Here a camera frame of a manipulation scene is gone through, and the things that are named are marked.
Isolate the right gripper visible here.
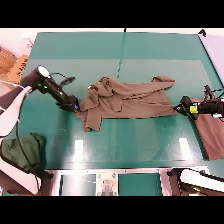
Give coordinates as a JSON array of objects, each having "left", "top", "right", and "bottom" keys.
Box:
[{"left": 172, "top": 95, "right": 199, "bottom": 120}]

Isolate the silver frame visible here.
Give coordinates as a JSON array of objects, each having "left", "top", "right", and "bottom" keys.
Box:
[{"left": 39, "top": 167, "right": 224, "bottom": 197}]

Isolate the dark green garment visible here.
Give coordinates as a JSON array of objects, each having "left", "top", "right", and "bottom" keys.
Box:
[{"left": 0, "top": 132, "right": 46, "bottom": 175}]

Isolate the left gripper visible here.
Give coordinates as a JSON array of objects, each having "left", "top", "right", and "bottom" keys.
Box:
[{"left": 55, "top": 94, "right": 82, "bottom": 114}]

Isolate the brown shirt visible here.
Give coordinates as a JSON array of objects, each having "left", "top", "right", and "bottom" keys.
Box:
[{"left": 75, "top": 75, "right": 179, "bottom": 133}]

